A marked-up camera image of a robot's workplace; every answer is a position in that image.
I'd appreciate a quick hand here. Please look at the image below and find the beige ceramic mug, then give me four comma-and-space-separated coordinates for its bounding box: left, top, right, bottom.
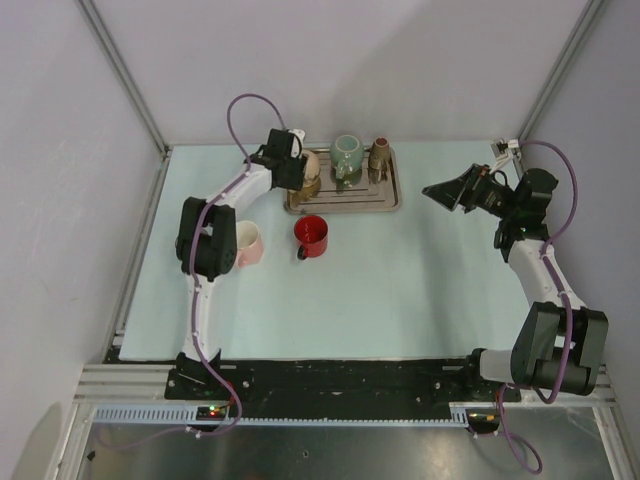
300, 150, 321, 197

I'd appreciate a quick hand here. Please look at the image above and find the right aluminium frame post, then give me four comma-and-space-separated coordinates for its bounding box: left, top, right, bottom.
516, 0, 610, 140

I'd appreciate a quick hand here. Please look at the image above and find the left aluminium frame post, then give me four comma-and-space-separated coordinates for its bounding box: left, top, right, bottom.
75, 0, 169, 158

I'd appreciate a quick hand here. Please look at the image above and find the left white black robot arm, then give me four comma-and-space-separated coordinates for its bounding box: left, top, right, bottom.
165, 129, 308, 400

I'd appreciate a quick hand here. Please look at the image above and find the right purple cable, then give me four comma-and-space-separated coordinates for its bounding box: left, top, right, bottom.
492, 140, 579, 474

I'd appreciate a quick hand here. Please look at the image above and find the pink ceramic mug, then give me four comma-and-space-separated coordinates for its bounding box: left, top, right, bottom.
236, 220, 264, 268

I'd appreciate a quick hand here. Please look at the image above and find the brown ceramic cup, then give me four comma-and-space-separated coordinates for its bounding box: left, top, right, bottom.
368, 137, 391, 184

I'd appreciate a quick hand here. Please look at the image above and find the grey slotted cable duct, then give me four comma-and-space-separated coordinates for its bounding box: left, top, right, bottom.
93, 404, 469, 428

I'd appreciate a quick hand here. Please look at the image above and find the red ceramic mug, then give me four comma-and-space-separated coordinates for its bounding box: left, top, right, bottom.
293, 215, 329, 260

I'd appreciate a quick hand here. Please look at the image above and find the green ceramic mug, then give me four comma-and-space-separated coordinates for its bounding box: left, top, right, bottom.
329, 134, 365, 179

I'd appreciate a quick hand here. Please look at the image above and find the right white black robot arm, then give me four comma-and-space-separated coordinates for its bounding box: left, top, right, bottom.
422, 164, 608, 401

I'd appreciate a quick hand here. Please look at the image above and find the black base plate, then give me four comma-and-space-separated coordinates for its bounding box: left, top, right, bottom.
185, 358, 500, 420

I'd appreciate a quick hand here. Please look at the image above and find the metal serving tray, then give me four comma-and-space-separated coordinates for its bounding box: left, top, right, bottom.
283, 148, 402, 215

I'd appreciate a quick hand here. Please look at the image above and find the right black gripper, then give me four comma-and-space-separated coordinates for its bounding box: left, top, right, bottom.
423, 164, 520, 220

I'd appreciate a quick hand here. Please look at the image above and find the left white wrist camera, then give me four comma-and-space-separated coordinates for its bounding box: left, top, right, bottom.
289, 129, 306, 158

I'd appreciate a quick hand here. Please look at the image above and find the aluminium frame post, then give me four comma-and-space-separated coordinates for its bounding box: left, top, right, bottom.
516, 0, 610, 140
75, 0, 169, 158

